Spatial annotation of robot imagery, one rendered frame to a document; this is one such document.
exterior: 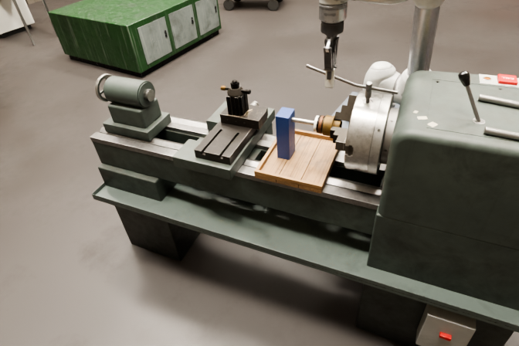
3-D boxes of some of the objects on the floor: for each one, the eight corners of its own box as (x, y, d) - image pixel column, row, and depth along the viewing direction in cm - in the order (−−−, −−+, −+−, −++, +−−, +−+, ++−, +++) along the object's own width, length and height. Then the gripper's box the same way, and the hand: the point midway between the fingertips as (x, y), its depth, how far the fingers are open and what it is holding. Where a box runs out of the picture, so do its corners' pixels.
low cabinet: (150, 22, 625) (140, -20, 585) (223, 33, 555) (217, -13, 515) (66, 59, 516) (46, 11, 477) (143, 79, 447) (127, 25, 407)
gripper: (326, 14, 127) (323, 78, 141) (316, 25, 117) (314, 93, 131) (347, 15, 124) (344, 80, 138) (339, 26, 115) (335, 96, 128)
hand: (330, 77), depth 132 cm, fingers closed
